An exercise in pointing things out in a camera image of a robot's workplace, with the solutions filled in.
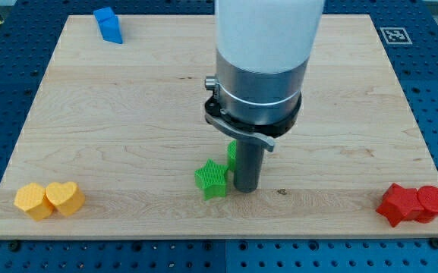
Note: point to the green star block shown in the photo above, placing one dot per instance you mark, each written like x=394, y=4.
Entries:
x=212, y=179

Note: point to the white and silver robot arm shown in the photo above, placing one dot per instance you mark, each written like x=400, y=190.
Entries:
x=262, y=51

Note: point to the green circle block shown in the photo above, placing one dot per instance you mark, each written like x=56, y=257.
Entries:
x=231, y=155

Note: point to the red star block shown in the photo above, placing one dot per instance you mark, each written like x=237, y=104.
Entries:
x=400, y=204

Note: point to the red circle block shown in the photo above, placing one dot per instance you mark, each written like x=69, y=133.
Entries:
x=428, y=198

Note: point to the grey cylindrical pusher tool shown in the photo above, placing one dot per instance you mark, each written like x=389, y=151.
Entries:
x=248, y=164

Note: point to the light wooden board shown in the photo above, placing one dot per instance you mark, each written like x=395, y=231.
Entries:
x=126, y=123

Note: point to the blue angular block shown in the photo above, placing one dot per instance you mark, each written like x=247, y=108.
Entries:
x=108, y=23

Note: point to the yellow heart block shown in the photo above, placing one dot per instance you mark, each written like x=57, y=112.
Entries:
x=66, y=197

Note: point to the yellow hexagon block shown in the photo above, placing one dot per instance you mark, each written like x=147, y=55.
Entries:
x=32, y=200

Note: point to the white fiducial marker tag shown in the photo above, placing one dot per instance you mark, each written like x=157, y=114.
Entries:
x=395, y=36

